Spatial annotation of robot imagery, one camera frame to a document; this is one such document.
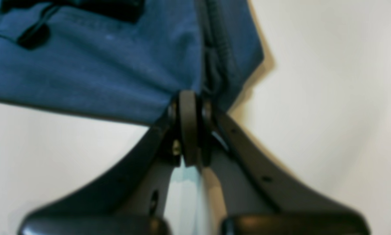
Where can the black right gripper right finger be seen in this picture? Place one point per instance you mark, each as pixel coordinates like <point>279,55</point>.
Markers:
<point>260,197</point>

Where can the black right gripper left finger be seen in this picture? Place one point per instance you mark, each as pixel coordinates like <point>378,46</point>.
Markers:
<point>129,198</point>

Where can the dark blue t-shirt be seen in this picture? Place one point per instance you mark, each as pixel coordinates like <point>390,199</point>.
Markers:
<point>124,59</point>

